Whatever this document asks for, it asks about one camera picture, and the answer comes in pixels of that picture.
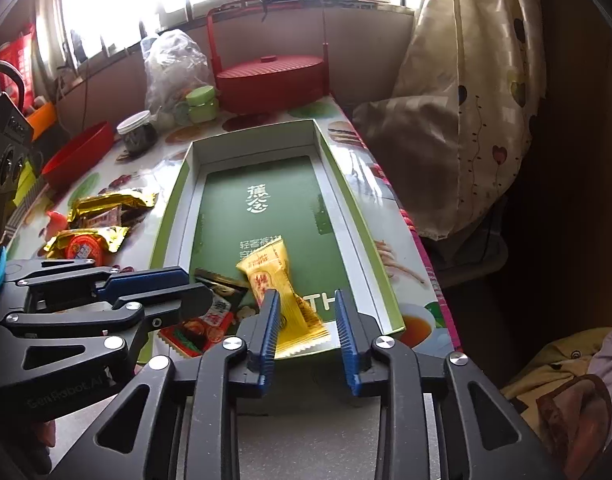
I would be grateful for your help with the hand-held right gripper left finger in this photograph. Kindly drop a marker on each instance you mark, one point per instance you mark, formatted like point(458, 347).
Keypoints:
point(265, 345)

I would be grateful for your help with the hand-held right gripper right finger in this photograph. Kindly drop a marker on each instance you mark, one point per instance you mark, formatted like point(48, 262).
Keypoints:
point(348, 347)

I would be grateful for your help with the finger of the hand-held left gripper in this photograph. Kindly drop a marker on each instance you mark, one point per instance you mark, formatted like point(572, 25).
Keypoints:
point(146, 282)
point(176, 301)

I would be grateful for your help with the red picture snack packet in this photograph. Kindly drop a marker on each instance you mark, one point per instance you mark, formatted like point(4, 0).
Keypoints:
point(206, 329)

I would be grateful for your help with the dark brown snack packet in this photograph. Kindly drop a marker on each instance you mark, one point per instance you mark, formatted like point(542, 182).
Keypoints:
point(221, 280)

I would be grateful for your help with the yellow snack packet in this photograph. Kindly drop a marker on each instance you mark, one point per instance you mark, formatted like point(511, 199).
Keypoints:
point(271, 270)

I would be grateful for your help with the long gold snack packet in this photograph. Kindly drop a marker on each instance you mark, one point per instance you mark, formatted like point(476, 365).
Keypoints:
point(106, 205)

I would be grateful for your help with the shallow green cardboard box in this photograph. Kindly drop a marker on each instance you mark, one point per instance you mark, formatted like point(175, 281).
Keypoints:
point(266, 195)

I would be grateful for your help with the yellow green cardboard box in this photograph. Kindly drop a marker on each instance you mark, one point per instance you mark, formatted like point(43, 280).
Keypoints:
point(25, 185)

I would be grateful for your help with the orange box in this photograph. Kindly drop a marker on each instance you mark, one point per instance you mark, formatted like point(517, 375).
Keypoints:
point(41, 116)

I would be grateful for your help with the gold packet with orange label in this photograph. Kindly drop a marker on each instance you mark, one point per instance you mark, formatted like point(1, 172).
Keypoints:
point(81, 247)

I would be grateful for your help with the red oval bowl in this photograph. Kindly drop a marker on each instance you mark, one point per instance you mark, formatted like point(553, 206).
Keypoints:
point(81, 155)

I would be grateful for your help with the red and white bag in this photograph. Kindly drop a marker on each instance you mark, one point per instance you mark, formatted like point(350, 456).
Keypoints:
point(16, 60)

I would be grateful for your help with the clear jar with white lid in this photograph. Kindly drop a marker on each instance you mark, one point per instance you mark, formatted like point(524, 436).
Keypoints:
point(137, 135)

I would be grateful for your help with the food print tablecloth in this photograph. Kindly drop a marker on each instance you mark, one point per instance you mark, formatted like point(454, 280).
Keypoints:
point(366, 175)

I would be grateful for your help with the green cream jar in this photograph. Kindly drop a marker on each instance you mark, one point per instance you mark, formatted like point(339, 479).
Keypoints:
point(202, 105)

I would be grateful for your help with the clear plastic bag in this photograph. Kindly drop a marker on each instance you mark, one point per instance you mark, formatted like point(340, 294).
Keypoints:
point(176, 65)

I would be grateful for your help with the patterned bedding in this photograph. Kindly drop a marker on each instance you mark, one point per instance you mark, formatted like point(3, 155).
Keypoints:
point(560, 365)

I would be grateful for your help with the cream patterned curtain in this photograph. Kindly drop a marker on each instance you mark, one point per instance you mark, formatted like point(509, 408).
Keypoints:
point(465, 110)

